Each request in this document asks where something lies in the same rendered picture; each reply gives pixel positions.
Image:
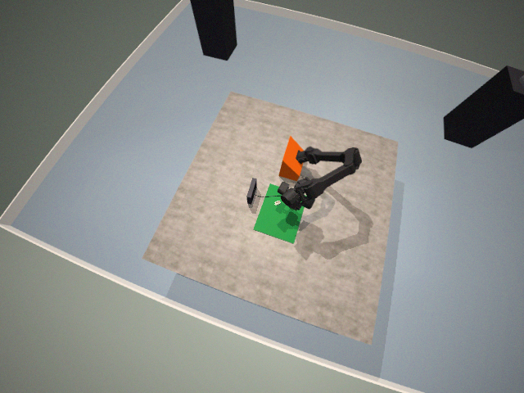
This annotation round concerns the green circuit board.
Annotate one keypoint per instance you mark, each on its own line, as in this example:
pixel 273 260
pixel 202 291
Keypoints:
pixel 277 219

